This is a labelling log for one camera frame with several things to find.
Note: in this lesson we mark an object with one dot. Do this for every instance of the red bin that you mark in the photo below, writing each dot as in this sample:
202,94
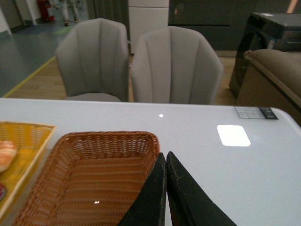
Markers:
45,9

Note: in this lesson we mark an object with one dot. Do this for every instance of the croissant bread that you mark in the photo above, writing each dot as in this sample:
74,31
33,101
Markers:
8,151

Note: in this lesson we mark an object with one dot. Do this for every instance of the brown sofa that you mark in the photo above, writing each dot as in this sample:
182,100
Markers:
272,79

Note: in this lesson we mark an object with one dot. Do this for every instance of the left grey upholstered chair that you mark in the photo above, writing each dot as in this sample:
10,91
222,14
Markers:
93,61

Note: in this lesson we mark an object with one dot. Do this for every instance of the small printed jar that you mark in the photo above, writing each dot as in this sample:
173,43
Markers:
3,191

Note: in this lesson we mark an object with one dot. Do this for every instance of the white refrigerator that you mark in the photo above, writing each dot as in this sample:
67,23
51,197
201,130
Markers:
146,16

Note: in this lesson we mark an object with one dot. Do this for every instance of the grey upholstered chair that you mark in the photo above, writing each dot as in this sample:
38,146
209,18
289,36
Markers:
93,61
175,65

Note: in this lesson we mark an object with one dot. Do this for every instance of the right grey upholstered chair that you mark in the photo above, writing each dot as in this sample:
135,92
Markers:
175,65

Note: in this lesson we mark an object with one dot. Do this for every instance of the yellow wicker basket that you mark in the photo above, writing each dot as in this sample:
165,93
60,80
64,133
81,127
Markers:
30,139

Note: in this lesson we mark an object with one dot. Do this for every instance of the brown wicker basket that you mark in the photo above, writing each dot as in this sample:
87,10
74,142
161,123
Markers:
90,179

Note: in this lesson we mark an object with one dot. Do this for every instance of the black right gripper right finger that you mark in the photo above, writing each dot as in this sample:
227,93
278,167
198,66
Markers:
189,204

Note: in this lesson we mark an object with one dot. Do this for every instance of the dark grey counter cabinet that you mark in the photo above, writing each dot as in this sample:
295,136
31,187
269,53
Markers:
221,22

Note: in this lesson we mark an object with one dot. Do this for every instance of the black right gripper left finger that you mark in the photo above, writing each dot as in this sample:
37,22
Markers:
150,205

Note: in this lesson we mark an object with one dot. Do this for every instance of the table corner label sticker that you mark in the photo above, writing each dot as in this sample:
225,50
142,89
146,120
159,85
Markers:
247,112

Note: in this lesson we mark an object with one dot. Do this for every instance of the black appliance cabinet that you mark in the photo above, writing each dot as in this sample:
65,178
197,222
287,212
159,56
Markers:
279,31

